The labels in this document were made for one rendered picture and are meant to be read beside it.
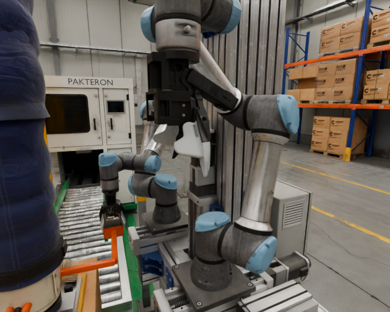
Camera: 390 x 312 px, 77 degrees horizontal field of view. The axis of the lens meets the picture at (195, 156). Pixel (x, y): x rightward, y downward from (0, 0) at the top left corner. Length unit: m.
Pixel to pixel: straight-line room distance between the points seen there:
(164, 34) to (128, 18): 10.18
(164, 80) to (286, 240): 1.01
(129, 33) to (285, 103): 9.89
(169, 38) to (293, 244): 1.10
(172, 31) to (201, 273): 0.73
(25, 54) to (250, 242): 0.76
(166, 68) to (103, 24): 9.99
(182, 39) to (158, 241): 1.07
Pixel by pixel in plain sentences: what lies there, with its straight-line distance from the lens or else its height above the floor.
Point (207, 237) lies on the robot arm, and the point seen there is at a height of 1.22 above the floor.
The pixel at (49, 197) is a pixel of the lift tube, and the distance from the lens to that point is 0.82.
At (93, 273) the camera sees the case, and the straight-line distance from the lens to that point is 1.20.
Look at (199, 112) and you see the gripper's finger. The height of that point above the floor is 1.62.
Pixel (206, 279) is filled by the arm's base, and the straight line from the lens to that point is 0.91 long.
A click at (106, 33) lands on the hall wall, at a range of 10.33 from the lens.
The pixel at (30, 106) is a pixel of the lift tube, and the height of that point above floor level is 1.63.
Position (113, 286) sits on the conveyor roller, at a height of 0.54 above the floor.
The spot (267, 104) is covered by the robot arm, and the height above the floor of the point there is 1.64.
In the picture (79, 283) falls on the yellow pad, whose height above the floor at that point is 0.97.
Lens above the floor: 1.64
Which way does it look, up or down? 12 degrees down
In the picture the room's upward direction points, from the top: straight up
